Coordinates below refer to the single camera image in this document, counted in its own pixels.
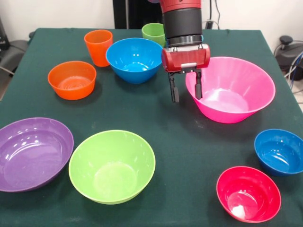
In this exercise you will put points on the black power plug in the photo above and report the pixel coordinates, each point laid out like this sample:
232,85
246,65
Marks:
209,24

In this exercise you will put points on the small dark blue bowl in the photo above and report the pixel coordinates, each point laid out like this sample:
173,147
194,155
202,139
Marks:
278,151

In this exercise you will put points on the red bowl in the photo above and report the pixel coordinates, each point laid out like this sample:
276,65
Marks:
248,194

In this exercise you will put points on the green bowl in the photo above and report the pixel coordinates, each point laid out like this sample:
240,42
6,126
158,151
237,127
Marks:
111,165

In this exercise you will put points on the orange bowl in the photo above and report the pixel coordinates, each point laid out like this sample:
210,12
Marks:
71,91

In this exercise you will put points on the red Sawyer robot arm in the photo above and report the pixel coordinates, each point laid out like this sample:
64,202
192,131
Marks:
182,23

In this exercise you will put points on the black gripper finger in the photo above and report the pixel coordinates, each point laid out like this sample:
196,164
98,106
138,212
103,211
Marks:
198,89
175,94

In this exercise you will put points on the purple bowl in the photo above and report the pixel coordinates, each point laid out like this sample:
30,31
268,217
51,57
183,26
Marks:
30,156

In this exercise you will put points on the black floor stand base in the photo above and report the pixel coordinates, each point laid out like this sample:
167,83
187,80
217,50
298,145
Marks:
14,52
288,54

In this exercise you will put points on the green cup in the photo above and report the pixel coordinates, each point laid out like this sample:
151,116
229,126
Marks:
152,33

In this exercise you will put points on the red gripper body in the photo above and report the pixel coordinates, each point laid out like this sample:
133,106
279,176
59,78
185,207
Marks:
184,58

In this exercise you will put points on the large pink bowl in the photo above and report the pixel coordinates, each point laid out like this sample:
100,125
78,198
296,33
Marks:
236,80

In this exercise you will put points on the orange cup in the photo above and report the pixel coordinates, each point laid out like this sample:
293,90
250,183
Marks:
98,49

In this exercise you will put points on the large light blue bowl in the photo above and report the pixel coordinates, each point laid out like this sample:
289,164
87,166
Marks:
135,59

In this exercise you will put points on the dark green tablecloth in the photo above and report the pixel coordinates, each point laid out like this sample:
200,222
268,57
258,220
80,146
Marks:
175,146

